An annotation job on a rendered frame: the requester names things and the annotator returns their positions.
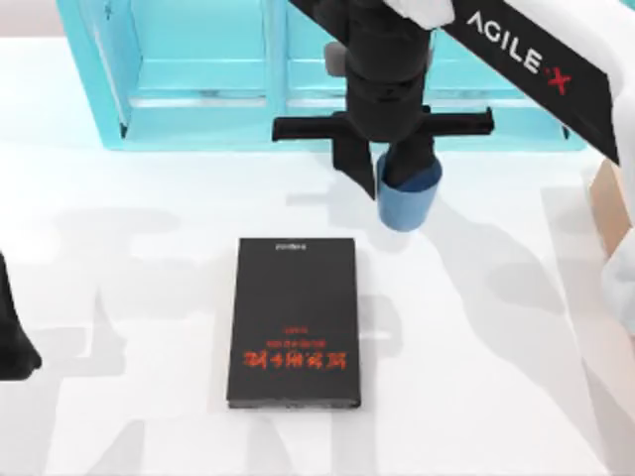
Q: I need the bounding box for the blue cup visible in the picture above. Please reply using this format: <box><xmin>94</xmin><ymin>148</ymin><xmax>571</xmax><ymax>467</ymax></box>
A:
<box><xmin>374</xmin><ymin>150</ymin><xmax>445</xmax><ymax>234</ymax></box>

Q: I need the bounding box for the pale grey rounded box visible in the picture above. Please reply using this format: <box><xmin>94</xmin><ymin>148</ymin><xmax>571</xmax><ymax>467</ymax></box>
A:
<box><xmin>323</xmin><ymin>41</ymin><xmax>349</xmax><ymax>78</ymax></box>

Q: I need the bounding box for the black book with red lettering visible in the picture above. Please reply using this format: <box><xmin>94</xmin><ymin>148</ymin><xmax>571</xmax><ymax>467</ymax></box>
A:
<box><xmin>224</xmin><ymin>236</ymin><xmax>363</xmax><ymax>413</ymax></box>

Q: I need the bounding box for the light blue rack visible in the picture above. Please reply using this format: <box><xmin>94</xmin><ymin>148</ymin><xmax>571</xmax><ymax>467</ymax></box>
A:
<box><xmin>54</xmin><ymin>0</ymin><xmax>587</xmax><ymax>154</ymax></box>

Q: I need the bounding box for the pale wooden box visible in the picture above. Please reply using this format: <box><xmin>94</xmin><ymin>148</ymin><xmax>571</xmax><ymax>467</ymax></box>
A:
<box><xmin>588</xmin><ymin>159</ymin><xmax>635</xmax><ymax>260</ymax></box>

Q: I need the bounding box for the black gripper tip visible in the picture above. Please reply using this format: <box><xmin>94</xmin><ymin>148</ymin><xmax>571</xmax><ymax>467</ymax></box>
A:
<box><xmin>0</xmin><ymin>251</ymin><xmax>44</xmax><ymax>385</ymax></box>

